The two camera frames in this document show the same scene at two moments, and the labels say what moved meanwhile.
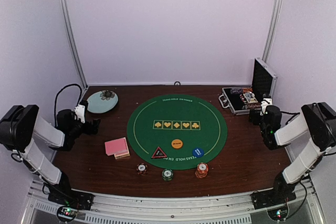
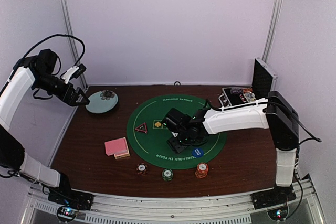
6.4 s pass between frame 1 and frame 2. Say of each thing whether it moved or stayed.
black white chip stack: stayed
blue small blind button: stayed
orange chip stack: stayed
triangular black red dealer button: moved
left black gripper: moved
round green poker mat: stayed
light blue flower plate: stayed
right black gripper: moved
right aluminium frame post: stayed
